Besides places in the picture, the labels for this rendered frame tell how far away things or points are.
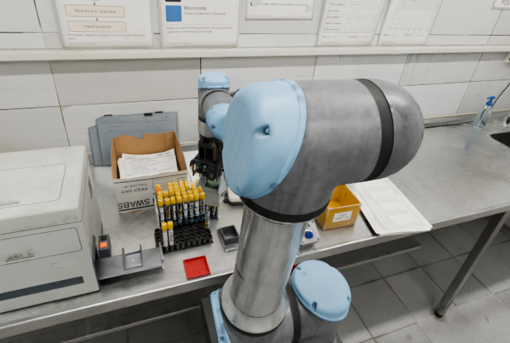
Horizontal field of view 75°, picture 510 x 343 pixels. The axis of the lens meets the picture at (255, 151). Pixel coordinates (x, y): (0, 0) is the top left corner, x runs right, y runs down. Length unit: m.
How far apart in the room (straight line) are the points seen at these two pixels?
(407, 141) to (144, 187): 0.95
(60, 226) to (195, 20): 0.83
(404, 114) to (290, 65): 1.18
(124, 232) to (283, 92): 0.94
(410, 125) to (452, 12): 1.64
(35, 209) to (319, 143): 0.68
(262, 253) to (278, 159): 0.18
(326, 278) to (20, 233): 0.65
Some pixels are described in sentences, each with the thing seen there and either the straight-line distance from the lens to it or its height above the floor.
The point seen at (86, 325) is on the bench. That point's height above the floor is 0.27.
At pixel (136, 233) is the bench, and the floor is 0.88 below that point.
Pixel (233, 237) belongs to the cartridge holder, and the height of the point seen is 0.91.
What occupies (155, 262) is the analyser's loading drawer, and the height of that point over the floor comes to 0.91.
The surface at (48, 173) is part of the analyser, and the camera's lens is 0.96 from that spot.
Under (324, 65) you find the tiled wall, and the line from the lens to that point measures 1.60.
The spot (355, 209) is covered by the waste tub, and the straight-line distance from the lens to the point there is 1.21.
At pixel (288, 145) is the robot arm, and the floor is 1.55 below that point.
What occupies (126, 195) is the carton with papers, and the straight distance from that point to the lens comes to 1.20.
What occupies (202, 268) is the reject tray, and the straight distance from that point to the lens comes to 1.05.
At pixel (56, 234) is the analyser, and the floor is 1.10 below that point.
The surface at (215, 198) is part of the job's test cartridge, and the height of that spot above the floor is 1.06.
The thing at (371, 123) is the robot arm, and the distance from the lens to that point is 0.34.
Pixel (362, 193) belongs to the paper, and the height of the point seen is 0.89.
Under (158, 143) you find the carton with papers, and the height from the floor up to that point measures 0.98.
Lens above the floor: 1.69
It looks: 32 degrees down
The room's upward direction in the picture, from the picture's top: 6 degrees clockwise
